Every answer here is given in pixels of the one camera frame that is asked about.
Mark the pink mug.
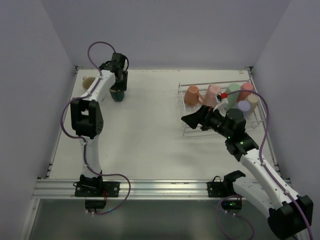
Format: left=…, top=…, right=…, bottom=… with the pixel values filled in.
left=203, top=84, right=221, bottom=108

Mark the dark green mug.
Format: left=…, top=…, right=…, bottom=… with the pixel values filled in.
left=109, top=88, right=125, bottom=103

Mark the orange mug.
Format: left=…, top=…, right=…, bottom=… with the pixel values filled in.
left=183, top=85, right=204, bottom=107

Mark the lavender cup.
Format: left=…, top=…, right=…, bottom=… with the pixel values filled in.
left=236, top=100, right=251, bottom=117

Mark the cream and mint floral mug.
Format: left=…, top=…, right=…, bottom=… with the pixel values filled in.
left=82, top=76, right=96, bottom=91

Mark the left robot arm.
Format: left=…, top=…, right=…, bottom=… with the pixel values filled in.
left=70, top=52, right=129, bottom=189

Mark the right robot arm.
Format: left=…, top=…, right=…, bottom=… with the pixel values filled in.
left=181, top=105, right=314, bottom=240

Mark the light green cup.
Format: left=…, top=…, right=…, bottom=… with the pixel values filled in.
left=225, top=83, right=241, bottom=109

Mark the coral pink cup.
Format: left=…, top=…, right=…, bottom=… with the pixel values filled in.
left=237, top=82, right=254, bottom=102

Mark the beige cup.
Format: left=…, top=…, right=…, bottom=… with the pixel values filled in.
left=245, top=94, right=259, bottom=115

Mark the right black control box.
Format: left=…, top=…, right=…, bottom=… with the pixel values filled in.
left=220, top=198, right=243, bottom=214

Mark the black control box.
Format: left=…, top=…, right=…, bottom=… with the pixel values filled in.
left=220, top=198, right=243, bottom=214
left=84, top=200, right=107, bottom=213

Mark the left black control box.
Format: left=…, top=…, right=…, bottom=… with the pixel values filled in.
left=84, top=200, right=107, bottom=213

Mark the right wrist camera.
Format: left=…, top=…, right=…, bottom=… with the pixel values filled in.
left=214, top=92, right=229, bottom=110

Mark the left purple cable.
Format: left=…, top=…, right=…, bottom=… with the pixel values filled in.
left=60, top=41, right=132, bottom=216

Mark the purple cable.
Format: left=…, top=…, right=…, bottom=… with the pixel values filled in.
left=215, top=89, right=314, bottom=240
left=60, top=41, right=132, bottom=216

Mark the clear wire dish rack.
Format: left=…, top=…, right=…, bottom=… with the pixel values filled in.
left=177, top=76, right=267, bottom=137

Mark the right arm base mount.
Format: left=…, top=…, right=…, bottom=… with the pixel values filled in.
left=206, top=170, right=246, bottom=198

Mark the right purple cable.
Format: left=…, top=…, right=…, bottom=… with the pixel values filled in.
left=215, top=89, right=314, bottom=240

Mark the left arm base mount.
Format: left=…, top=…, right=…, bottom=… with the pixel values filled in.
left=73, top=174, right=120, bottom=198

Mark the aluminium mounting rail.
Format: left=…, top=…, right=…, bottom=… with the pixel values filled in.
left=31, top=178, right=296, bottom=201

